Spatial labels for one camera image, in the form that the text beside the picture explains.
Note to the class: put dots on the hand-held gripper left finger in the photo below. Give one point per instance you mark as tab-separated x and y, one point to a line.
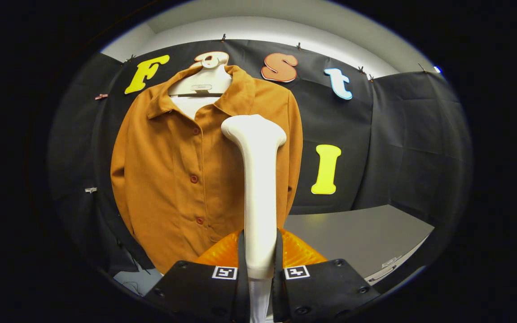
195	287

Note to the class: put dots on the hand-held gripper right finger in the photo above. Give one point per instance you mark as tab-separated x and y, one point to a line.
326	289

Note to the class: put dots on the orange button-up shirt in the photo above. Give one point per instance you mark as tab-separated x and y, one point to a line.
164	179

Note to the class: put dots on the grey cabinet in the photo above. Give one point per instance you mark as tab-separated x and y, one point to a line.
352	237

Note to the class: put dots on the black backdrop cloth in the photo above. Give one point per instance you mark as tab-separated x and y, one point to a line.
397	134

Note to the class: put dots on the pink clip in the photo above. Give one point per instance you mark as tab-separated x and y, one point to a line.
101	96

